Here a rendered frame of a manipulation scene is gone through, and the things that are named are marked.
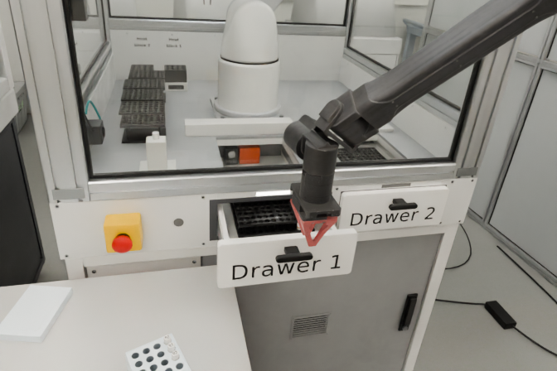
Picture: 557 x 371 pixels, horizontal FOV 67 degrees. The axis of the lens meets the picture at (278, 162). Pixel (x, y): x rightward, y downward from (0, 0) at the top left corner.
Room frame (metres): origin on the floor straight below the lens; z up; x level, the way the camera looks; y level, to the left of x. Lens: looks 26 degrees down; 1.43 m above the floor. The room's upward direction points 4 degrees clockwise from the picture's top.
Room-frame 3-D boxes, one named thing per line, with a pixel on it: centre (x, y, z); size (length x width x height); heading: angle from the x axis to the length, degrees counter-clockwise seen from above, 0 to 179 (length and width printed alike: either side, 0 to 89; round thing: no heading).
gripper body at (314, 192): (0.66, -0.07, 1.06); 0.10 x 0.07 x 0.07; 17
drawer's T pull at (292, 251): (0.67, -0.04, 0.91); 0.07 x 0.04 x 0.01; 106
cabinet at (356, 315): (1.31, 0.08, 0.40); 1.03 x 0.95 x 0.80; 106
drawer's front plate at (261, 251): (0.69, -0.03, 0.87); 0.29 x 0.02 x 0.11; 106
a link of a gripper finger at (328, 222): (0.65, -0.07, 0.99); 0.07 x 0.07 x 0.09; 17
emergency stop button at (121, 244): (0.70, 0.31, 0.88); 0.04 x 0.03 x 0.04; 106
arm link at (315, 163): (0.66, -0.07, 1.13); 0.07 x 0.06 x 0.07; 24
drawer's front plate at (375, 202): (0.92, -0.30, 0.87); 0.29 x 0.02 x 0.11; 106
